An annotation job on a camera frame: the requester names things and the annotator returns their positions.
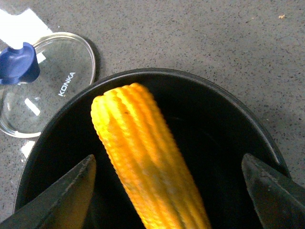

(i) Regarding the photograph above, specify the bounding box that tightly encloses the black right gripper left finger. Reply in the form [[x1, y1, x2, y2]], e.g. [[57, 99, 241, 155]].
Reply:
[[0, 155, 96, 229]]

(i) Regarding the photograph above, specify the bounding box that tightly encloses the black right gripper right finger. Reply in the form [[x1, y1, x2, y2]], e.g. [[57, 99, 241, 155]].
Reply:
[[241, 154, 305, 229]]

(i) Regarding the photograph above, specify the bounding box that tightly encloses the yellow corn cob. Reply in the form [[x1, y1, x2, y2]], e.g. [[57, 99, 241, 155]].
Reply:
[[91, 83, 211, 229]]

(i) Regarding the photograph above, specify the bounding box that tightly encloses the glass lid blue knob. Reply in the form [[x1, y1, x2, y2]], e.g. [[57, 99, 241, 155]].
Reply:
[[0, 32, 96, 138]]

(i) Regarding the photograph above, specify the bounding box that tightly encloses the blue saucepan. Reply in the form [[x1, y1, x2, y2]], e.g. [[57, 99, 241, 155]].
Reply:
[[15, 69, 289, 229]]

